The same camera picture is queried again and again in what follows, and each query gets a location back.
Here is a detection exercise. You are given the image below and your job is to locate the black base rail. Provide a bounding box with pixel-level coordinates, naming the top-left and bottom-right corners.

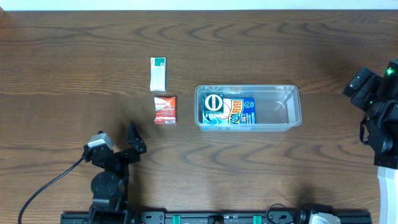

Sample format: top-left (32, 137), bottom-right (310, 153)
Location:
top-left (60, 210), bottom-right (373, 224)

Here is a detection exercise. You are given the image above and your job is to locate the clear plastic container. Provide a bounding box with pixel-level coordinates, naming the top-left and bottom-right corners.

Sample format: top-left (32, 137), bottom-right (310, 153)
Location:
top-left (195, 85), bottom-right (302, 132)

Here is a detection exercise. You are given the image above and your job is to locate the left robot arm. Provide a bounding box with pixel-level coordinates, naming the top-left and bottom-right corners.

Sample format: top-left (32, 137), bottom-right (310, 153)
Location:
top-left (82, 121), bottom-right (147, 224)

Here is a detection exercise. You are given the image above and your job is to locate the red Panadol box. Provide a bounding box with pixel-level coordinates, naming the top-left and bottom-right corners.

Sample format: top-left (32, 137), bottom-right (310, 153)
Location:
top-left (154, 96), bottom-right (177, 124)

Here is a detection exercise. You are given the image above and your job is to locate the blue Kool Fever box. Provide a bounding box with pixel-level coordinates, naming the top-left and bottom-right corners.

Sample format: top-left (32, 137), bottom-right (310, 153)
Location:
top-left (202, 98), bottom-right (256, 124)

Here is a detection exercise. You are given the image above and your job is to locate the white green Panadol box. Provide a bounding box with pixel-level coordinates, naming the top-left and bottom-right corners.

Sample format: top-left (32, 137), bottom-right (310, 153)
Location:
top-left (150, 57), bottom-right (166, 91)

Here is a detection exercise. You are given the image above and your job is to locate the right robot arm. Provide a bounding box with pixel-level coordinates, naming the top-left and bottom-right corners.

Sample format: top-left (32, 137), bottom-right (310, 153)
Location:
top-left (343, 59), bottom-right (397, 223)

